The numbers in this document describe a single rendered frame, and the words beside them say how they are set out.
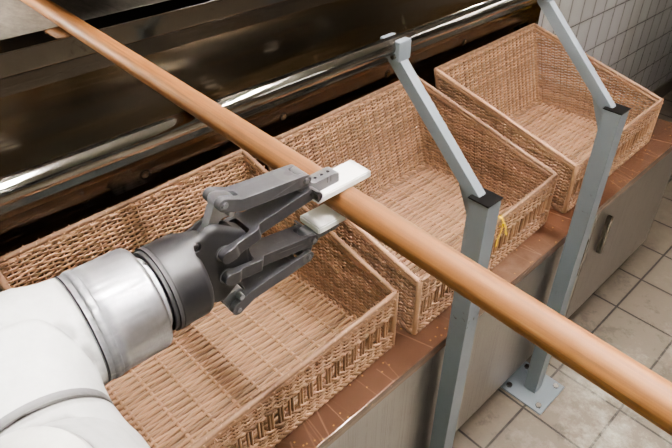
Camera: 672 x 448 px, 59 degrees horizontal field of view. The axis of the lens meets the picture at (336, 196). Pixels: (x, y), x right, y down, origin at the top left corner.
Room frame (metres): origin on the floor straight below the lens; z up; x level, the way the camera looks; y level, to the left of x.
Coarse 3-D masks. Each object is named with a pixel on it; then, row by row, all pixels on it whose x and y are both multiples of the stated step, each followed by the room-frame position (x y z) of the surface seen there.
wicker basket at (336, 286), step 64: (192, 192) 1.03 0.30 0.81; (64, 256) 0.83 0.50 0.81; (320, 256) 0.96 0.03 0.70; (256, 320) 0.87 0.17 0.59; (320, 320) 0.87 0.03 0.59; (384, 320) 0.79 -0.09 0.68; (128, 384) 0.71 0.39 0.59; (192, 384) 0.71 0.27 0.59; (256, 384) 0.71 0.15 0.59; (320, 384) 0.67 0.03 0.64
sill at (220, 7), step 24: (192, 0) 1.15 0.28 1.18; (216, 0) 1.16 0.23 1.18; (240, 0) 1.19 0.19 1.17; (264, 0) 1.23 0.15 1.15; (96, 24) 1.01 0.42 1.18; (120, 24) 1.02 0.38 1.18; (144, 24) 1.05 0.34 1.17; (168, 24) 1.08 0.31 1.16; (192, 24) 1.11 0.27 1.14; (0, 48) 0.90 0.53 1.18; (24, 48) 0.91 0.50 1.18; (48, 48) 0.93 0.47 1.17; (72, 48) 0.96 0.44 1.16; (0, 72) 0.87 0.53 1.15
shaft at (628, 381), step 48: (48, 0) 1.05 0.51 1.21; (96, 48) 0.87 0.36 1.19; (192, 96) 0.68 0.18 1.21; (240, 144) 0.58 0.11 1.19; (384, 240) 0.42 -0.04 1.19; (432, 240) 0.40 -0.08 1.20; (480, 288) 0.34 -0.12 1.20; (528, 336) 0.30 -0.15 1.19; (576, 336) 0.29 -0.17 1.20; (624, 384) 0.25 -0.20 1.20
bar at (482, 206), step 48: (528, 0) 1.24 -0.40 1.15; (384, 48) 0.94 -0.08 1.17; (576, 48) 1.22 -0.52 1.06; (240, 96) 0.74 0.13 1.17; (96, 144) 0.61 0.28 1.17; (144, 144) 0.63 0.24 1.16; (0, 192) 0.52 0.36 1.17; (480, 192) 0.82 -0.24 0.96; (480, 240) 0.79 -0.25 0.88; (576, 240) 1.13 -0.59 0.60; (528, 384) 1.13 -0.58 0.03; (432, 432) 0.81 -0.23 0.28
